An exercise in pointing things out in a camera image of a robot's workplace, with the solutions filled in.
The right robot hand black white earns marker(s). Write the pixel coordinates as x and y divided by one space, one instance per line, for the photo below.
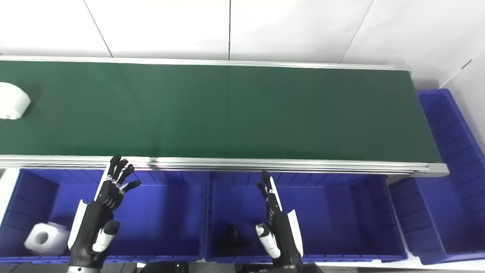
282 231

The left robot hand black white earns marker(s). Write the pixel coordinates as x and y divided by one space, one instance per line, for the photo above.
93 223

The blue plastic bin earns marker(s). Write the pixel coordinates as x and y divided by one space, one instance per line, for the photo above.
333 216
163 220
451 182

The white plastic part with hole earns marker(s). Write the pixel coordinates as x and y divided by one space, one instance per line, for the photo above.
11 100
53 239

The green conveyor belt aluminium frame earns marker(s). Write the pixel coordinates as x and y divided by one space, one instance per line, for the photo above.
235 113

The black plastic tee part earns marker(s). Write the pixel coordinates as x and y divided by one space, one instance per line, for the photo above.
233 237

